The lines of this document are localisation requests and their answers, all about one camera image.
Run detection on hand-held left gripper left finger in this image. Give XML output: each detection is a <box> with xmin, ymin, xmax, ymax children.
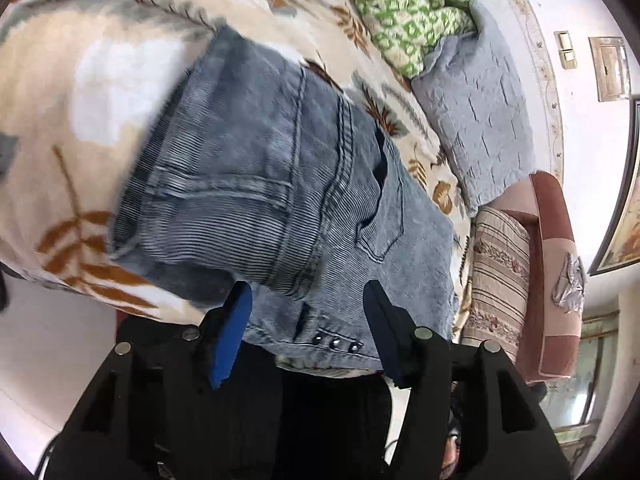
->
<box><xmin>43</xmin><ymin>280</ymin><xmax>253</xmax><ymax>480</ymax></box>

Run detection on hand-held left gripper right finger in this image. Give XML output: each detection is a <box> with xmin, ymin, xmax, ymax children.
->
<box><xmin>362</xmin><ymin>282</ymin><xmax>573</xmax><ymax>480</ymax></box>

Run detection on grey-blue denim pants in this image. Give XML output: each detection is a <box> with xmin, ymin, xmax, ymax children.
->
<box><xmin>109</xmin><ymin>25</ymin><xmax>458</xmax><ymax>378</ymax></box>

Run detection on person's black trousers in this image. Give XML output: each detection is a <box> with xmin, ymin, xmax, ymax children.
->
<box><xmin>117</xmin><ymin>310</ymin><xmax>408</xmax><ymax>480</ymax></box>

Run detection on striped beige pillow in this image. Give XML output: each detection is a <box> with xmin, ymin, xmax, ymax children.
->
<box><xmin>457</xmin><ymin>206</ymin><xmax>532</xmax><ymax>361</ymax></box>

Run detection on silver headboard ornament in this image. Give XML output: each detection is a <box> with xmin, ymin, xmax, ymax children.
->
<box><xmin>550</xmin><ymin>252</ymin><xmax>587</xmax><ymax>312</ymax></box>

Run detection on glass door cabinet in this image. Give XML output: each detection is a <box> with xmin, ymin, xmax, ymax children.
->
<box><xmin>539</xmin><ymin>310</ymin><xmax>622</xmax><ymax>461</ymax></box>

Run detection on brown padded headboard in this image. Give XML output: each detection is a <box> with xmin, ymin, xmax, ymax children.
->
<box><xmin>500</xmin><ymin>170</ymin><xmax>587</xmax><ymax>386</ymax></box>

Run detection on grey quilted pillow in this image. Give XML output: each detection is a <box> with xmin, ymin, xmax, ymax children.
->
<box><xmin>411</xmin><ymin>0</ymin><xmax>537</xmax><ymax>218</ymax></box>

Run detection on green patterned blanket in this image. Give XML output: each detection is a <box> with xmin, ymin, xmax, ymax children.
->
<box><xmin>332</xmin><ymin>0</ymin><xmax>476</xmax><ymax>80</ymax></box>

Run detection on beige leaf-print blanket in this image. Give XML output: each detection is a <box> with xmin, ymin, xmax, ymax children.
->
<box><xmin>0</xmin><ymin>0</ymin><xmax>476</xmax><ymax>322</ymax></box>

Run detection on dark-framed wall picture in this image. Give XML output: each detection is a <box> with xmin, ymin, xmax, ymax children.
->
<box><xmin>587</xmin><ymin>100</ymin><xmax>640</xmax><ymax>277</ymax></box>

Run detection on beige wall switch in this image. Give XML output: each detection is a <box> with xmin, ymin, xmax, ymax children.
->
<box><xmin>554</xmin><ymin>30</ymin><xmax>579</xmax><ymax>70</ymax></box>

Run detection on beige wall panel box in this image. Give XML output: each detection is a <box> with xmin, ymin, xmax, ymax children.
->
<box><xmin>588</xmin><ymin>36</ymin><xmax>632</xmax><ymax>104</ymax></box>

